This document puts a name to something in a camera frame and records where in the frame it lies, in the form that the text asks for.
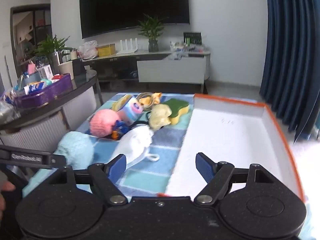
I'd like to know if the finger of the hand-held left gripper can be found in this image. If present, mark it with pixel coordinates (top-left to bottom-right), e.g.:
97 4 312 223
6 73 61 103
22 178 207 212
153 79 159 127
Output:
0 144 67 170

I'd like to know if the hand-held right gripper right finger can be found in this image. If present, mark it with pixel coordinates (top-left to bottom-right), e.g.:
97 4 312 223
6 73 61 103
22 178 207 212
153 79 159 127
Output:
194 152 273 204

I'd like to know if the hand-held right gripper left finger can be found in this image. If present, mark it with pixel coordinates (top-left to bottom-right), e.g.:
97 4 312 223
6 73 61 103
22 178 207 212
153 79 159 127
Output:
52 154 127 204

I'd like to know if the white face mask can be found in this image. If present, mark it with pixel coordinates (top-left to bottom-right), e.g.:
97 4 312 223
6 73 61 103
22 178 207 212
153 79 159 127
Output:
109 125 160 172

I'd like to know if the white box with orange rim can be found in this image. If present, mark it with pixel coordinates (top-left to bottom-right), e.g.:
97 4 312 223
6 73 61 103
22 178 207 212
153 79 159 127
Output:
159 93 307 200

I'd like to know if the blue orange knitted toy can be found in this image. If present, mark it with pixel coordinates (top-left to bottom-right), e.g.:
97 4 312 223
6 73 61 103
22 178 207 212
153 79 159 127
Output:
111 120 131 140

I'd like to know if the pink yarn ball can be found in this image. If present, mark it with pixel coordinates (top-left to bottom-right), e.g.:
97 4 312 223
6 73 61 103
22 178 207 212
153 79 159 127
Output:
89 109 121 138

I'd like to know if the light teal fluffy towel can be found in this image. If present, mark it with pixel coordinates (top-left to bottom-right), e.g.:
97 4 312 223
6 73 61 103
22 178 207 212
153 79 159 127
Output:
22 131 95 196

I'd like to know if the black hair band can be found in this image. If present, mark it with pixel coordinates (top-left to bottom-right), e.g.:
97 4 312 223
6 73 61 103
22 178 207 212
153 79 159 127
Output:
130 119 151 128

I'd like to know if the pastel tissue pack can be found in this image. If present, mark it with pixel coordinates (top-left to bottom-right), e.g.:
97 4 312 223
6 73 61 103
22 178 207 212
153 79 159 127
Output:
117 97 144 125

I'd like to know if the cream floral scrunchie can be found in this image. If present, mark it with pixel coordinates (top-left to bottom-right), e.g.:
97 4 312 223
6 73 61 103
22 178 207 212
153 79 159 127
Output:
149 104 173 131

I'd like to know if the yellow green scrubbing sponge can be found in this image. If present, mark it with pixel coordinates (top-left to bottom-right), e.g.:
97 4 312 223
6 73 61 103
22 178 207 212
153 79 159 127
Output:
164 99 190 125

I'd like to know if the beige cable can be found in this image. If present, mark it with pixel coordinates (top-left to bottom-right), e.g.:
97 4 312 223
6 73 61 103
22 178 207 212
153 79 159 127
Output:
135 92 153 111

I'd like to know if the orange cloth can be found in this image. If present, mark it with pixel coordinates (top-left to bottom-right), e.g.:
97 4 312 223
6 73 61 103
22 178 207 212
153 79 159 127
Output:
139 92 162 107

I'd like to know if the person's left hand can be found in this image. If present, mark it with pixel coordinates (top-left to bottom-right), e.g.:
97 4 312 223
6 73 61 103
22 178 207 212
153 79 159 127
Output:
0 181 16 212

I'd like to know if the blue checkered blanket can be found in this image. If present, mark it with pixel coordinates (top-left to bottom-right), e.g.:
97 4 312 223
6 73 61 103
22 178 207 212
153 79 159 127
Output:
22 92 260 200

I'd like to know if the clear snack bag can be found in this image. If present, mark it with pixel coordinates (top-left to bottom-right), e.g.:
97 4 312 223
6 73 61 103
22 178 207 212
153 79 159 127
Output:
0 90 18 125

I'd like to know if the purple tray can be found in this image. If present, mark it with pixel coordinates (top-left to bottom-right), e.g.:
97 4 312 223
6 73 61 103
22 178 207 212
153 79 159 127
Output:
14 73 73 109

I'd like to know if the grey pen holder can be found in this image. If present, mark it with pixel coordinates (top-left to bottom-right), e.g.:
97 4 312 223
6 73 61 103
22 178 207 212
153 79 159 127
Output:
21 71 42 84

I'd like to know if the dark glass round table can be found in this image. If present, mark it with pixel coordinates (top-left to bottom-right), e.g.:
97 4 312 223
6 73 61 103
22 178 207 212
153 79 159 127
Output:
0 69 104 155

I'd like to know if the small white barcode box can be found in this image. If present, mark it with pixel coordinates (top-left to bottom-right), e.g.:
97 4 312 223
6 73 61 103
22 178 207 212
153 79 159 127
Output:
37 64 54 80

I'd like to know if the white cup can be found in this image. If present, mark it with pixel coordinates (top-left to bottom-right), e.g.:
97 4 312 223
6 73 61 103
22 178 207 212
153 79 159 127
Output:
58 62 74 80

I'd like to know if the steel tumbler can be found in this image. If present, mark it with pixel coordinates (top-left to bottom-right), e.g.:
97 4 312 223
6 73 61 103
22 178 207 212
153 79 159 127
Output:
49 52 60 74

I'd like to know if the white television console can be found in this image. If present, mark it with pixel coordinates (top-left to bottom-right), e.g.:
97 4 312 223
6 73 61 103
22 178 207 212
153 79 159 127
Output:
81 49 212 93

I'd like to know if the black stand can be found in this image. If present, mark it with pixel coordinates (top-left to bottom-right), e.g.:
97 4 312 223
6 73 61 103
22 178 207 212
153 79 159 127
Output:
72 58 87 77

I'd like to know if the clear plastic bag in drawer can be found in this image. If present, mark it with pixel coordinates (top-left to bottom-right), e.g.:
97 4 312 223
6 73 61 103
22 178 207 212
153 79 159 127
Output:
164 52 187 61

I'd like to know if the leafy green table plant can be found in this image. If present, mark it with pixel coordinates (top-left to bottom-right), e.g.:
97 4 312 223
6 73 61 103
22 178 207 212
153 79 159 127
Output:
32 34 73 63

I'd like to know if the yellow cardboard box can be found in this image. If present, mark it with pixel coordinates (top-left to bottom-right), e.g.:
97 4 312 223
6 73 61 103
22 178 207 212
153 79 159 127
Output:
97 44 116 57

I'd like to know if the white router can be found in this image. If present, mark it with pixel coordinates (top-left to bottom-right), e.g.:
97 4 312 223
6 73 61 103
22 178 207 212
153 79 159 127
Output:
116 38 139 55

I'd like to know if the white plastic bag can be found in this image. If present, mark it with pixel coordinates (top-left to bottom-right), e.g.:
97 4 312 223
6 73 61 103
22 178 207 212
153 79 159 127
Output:
79 40 98 59

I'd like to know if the clear tray of small items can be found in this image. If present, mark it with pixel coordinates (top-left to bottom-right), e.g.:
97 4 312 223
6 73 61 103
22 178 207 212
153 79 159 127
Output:
170 41 208 55

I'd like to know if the black framed glass door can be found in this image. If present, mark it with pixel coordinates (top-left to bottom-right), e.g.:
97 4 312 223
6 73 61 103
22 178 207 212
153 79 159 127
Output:
10 4 52 74

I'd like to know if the black green box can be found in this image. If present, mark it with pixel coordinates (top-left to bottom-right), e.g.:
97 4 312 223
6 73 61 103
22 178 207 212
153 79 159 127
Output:
183 32 202 46

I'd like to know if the potted plant in dark vase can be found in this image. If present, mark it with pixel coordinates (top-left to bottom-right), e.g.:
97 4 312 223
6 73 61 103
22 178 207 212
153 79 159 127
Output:
137 14 166 53

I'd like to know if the dark blue curtain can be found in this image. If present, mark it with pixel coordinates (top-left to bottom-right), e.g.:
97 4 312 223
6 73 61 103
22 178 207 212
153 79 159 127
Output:
259 0 320 143

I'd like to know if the black wall television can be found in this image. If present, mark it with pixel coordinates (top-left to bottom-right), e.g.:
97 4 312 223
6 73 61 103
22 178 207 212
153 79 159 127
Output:
79 0 190 39

